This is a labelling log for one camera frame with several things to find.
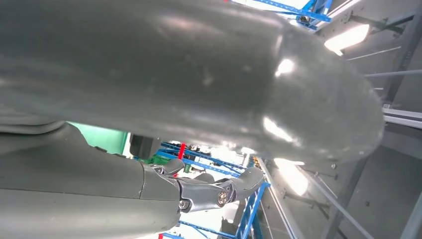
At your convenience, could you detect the red metal beam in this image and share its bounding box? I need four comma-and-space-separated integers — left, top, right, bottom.
158, 141, 187, 239

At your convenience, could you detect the green plastic crate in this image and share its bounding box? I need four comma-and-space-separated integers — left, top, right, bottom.
141, 154, 172, 166

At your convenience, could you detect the blue metal shelving rack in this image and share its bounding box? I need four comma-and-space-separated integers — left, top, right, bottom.
155, 0, 332, 239

